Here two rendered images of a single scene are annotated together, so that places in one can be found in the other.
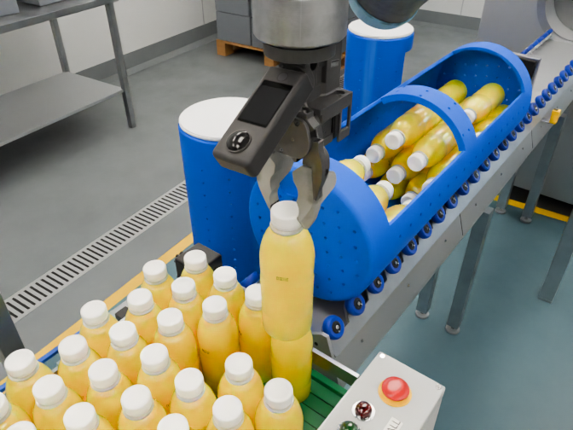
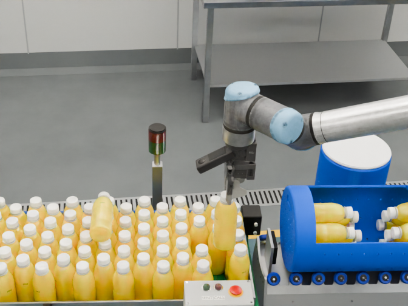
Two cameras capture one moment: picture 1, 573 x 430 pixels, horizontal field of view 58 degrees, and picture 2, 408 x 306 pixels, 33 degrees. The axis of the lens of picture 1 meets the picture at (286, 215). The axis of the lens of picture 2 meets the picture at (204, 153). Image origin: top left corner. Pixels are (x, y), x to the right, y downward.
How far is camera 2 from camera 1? 1.59 m
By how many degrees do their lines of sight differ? 38
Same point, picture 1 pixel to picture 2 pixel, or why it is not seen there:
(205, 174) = (320, 176)
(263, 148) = (204, 166)
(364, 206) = (303, 225)
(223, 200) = not seen: hidden behind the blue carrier
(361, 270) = (292, 256)
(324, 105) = (238, 164)
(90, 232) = (300, 180)
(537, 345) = not seen: outside the picture
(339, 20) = (240, 141)
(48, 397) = (141, 215)
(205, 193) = not seen: hidden behind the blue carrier
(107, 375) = (161, 221)
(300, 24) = (226, 136)
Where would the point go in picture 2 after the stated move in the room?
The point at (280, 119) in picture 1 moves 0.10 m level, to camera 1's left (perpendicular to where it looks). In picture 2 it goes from (215, 160) to (191, 144)
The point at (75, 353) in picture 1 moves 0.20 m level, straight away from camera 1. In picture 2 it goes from (160, 209) to (179, 176)
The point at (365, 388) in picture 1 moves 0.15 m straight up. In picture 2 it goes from (228, 283) to (231, 246)
